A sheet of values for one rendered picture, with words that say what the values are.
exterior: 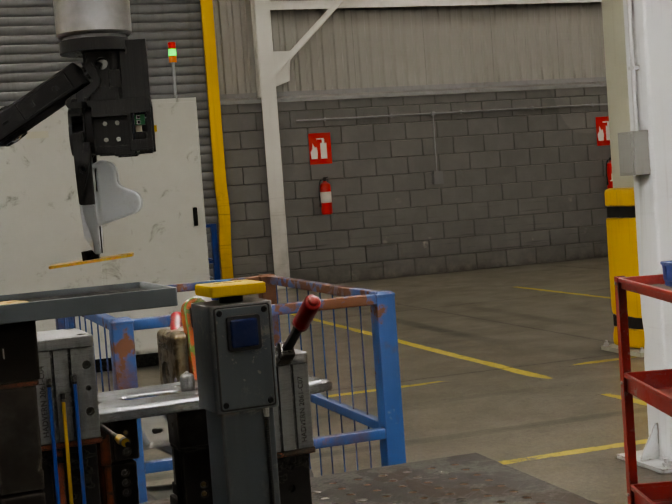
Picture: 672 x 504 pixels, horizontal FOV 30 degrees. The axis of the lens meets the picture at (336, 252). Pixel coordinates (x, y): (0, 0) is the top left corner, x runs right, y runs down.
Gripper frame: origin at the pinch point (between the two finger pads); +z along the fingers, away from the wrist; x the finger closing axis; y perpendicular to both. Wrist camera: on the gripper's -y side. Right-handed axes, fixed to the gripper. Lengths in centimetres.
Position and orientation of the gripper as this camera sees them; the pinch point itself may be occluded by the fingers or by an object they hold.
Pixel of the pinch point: (90, 241)
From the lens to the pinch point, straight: 129.1
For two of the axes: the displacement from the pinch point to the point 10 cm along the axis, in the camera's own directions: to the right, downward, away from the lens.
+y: 9.9, -0.8, 1.0
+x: -1.1, -0.5, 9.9
